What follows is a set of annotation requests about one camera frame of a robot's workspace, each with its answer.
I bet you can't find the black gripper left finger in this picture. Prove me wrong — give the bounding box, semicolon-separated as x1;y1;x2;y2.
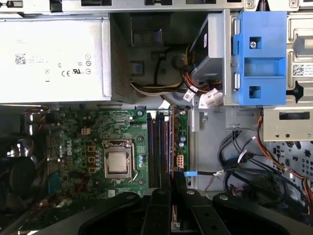
31;171;172;235

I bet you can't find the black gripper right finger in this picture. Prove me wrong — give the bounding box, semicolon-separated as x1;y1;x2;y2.
174;172;313;235

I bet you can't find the black RAM slot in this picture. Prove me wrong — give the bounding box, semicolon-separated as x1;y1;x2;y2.
162;109;170;177
147;109;156;177

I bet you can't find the thin metal locking lever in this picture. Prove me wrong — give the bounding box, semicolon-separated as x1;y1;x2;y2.
131;141;139;183

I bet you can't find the silver CPU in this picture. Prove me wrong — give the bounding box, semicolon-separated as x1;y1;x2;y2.
107;151;131;174

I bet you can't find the black PC case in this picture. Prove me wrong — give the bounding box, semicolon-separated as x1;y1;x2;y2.
0;0;313;235

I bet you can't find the metal CPU socket cover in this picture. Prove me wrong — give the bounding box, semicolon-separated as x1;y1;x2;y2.
102;139;135;180

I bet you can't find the green motherboard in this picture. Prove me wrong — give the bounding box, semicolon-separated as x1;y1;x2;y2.
21;105;190;221

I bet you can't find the black case fan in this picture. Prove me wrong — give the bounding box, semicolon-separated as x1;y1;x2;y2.
0;137;48;213

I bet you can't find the silver metal drive cage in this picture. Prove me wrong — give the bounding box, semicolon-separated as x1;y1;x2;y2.
189;8;313;142

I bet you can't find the grey power supply unit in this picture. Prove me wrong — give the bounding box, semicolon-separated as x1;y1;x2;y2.
0;13;112;105

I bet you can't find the black wire with blue plug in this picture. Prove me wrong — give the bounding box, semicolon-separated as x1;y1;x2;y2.
182;170;224;179

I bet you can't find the black wire bundle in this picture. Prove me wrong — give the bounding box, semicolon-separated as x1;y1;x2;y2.
217;129;294;221

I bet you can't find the orange wire bundle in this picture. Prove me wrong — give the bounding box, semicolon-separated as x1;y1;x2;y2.
256;115;313;204

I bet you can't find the yellow and white wire bundle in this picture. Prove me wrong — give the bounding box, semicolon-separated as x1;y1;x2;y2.
129;44;224;110

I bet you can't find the blue plastic drive bracket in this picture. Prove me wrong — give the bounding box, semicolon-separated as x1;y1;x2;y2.
231;11;287;106

